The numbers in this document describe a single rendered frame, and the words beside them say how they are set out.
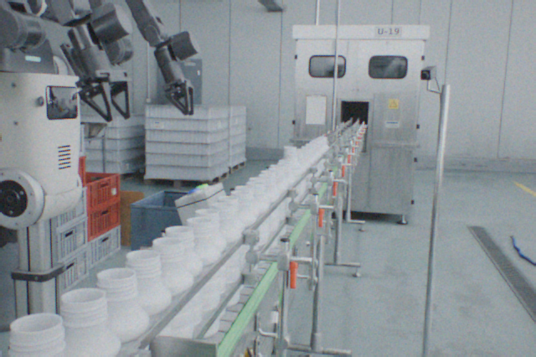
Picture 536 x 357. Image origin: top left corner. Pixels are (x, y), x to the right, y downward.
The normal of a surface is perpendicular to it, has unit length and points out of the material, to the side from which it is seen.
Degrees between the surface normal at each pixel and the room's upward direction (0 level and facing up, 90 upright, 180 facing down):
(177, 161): 90
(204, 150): 90
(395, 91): 90
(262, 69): 90
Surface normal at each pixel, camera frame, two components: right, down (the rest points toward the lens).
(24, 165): -0.20, 0.33
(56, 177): 0.98, 0.06
